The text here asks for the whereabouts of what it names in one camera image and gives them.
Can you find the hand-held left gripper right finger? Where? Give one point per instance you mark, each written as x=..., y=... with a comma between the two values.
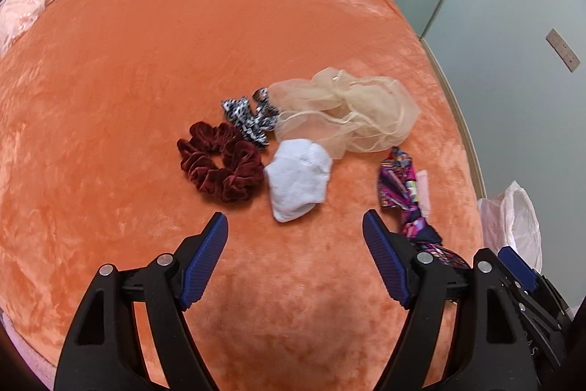
x=384, y=258

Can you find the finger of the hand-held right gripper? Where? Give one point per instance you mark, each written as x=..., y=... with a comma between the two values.
x=517, y=267

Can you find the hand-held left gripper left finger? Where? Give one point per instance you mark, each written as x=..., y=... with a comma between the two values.
x=206, y=262

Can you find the trash bin with white bag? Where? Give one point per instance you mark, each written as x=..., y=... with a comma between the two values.
x=517, y=217

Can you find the large white sock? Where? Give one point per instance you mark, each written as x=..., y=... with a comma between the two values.
x=293, y=180

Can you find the colourful patterned scarf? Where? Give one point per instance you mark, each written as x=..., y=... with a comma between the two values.
x=398, y=185

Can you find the pink sachet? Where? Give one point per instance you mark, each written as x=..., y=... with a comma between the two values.
x=425, y=189

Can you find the dark red velvet scrunchie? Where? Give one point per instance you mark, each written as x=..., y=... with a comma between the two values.
x=206, y=171

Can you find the beige organza scrunchie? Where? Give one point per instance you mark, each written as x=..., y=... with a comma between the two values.
x=366, y=111

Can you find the black white patterned scrunchie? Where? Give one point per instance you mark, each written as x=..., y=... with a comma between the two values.
x=249, y=120

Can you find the orange plush blanket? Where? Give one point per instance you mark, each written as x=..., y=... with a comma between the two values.
x=183, y=52

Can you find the brown wall switch panel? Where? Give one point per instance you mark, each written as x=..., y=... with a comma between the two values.
x=563, y=51

